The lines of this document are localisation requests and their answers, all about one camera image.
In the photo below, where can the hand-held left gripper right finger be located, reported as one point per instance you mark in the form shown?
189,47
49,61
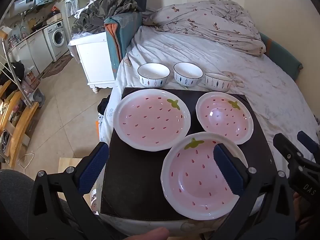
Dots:
228,170

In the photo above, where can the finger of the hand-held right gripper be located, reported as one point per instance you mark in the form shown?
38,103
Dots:
287,148
308,142

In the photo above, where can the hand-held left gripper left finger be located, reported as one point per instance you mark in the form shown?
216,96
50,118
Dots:
91,170

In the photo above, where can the deep pink strawberry plate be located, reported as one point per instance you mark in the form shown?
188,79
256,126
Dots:
195,180
225,120

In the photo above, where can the large pink strawberry plate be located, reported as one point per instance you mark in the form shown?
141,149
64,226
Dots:
150,120

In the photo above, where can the small white fish-pattern bowl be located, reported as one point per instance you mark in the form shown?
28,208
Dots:
218,82

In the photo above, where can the person's right hand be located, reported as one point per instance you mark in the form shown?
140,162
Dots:
300,210

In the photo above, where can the person's left hand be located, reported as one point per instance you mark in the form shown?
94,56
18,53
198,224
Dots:
150,233

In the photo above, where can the dark brown table mat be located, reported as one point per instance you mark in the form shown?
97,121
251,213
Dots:
140,180

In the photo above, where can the black cloth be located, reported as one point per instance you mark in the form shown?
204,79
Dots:
103,106

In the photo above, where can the person's grey pants leg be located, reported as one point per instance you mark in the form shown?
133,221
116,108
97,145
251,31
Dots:
17,192

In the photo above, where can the wooden shelf rack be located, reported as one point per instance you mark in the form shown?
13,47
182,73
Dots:
21,122

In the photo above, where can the brown floor rug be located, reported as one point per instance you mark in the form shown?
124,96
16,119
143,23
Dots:
58,66

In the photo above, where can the white nightstand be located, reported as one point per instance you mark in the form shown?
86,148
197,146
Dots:
95,60

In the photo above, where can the white printed bed sheet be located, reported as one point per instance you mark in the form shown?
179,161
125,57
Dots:
200,52

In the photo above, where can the metal handrail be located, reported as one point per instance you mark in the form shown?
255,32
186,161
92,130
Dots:
13,67

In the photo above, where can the white kitchen cabinets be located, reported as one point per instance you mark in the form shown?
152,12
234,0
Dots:
35,50

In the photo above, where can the white washing machine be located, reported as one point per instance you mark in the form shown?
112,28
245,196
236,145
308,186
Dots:
58,36

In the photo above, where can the grey printed quilt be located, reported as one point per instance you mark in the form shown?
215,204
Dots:
207,22

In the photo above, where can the camouflage clothes pile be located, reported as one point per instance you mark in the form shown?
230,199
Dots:
107,12

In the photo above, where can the white hanging shirt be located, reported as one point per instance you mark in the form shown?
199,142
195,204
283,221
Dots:
72,2

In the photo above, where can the white water heater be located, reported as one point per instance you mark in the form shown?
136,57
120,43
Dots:
23,3

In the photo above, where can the teal bed frame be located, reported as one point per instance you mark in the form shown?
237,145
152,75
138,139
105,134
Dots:
120,35

